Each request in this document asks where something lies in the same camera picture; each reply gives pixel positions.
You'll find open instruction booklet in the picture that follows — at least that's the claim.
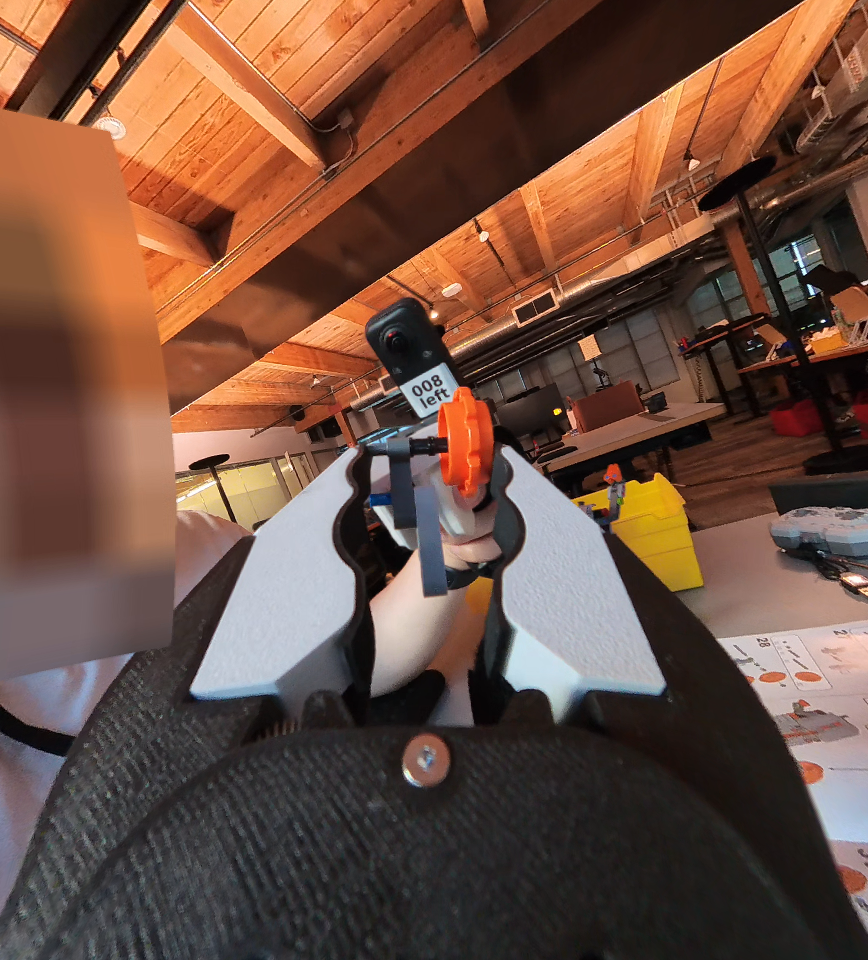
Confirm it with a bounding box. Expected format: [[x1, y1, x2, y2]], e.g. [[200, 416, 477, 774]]
[[717, 618, 868, 960]]

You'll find orange gear with grey beam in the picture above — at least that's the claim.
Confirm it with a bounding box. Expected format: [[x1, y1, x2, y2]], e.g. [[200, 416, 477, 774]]
[[362, 386, 497, 600]]

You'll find yellow storage bin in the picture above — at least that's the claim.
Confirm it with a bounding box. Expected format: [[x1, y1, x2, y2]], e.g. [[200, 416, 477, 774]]
[[570, 472, 705, 594]]

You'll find black monitor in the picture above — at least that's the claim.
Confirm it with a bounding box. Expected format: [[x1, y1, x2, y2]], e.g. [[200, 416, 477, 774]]
[[494, 384, 564, 440]]

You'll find black wristband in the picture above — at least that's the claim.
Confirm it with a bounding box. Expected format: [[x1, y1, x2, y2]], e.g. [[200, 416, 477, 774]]
[[374, 669, 448, 725]]

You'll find grey and orange robot model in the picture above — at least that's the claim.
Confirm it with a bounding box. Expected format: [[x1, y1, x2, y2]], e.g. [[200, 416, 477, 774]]
[[575, 462, 628, 530]]

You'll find black usb cable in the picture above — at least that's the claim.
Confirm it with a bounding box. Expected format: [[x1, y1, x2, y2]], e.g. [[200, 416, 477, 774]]
[[805, 551, 868, 601]]

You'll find grey table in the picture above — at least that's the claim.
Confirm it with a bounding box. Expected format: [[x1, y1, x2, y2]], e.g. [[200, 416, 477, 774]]
[[535, 401, 728, 481]]

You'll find white air vent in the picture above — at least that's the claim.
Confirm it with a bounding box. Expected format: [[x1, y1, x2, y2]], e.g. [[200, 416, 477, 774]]
[[512, 288, 560, 327]]

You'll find grey battery box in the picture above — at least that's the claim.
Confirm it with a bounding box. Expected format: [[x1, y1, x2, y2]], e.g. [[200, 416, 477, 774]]
[[769, 506, 868, 560]]

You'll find person's left hand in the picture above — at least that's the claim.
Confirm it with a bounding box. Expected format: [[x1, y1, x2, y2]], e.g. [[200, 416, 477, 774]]
[[370, 536, 503, 697]]

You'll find metal duct pipe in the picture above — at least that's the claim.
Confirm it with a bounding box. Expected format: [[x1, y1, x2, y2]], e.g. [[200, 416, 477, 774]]
[[347, 176, 848, 414]]

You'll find wooden worktable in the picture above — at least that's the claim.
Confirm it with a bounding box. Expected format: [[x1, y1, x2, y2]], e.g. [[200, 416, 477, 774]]
[[737, 330, 868, 421]]

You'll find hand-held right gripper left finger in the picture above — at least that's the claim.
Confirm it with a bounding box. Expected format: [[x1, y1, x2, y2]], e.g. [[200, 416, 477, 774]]
[[188, 446, 375, 723]]

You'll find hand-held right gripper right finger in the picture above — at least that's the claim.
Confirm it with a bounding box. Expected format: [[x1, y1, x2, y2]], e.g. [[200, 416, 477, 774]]
[[470, 444, 669, 726]]

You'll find black case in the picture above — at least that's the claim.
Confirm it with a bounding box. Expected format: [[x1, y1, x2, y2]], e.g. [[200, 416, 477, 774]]
[[767, 471, 868, 520]]

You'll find black floor lamp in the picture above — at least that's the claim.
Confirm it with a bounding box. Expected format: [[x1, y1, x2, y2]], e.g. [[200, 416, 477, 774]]
[[188, 452, 239, 526]]

